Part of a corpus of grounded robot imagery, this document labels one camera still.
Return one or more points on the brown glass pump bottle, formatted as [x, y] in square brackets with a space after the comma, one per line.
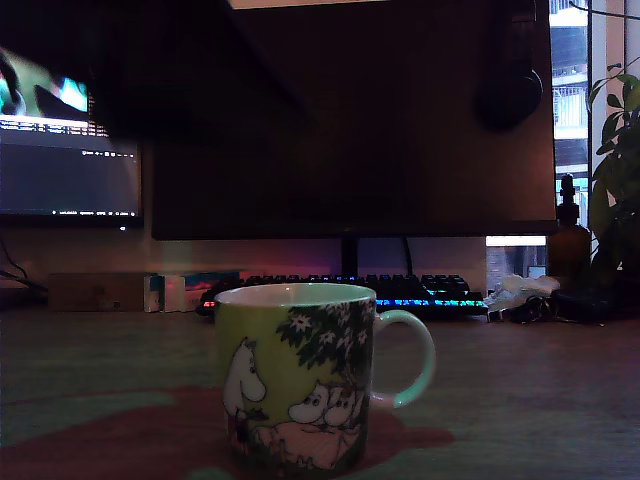
[569, 245]

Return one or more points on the brown cardboard box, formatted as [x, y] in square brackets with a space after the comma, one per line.
[85, 292]

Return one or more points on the green cartoon print mug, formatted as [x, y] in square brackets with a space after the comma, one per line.
[280, 360]

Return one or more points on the crumpled white tissue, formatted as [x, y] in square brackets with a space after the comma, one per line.
[520, 287]

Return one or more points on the black backlit keyboard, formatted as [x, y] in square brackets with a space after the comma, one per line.
[440, 295]

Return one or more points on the lit computer monitor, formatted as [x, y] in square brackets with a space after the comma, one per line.
[50, 175]

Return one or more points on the large dark computer monitor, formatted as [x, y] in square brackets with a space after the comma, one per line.
[400, 150]

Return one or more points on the black pouch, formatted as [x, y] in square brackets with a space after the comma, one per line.
[585, 302]

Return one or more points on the black monitor stand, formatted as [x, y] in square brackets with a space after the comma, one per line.
[350, 257]

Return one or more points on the black headphones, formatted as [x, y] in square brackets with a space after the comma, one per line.
[510, 105]

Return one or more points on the blue and white carton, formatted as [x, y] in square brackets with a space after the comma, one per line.
[205, 285]
[174, 295]
[154, 295]

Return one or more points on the green houseplant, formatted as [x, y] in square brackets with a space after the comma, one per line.
[617, 200]

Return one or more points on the dark key bunch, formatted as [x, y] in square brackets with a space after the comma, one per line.
[530, 307]

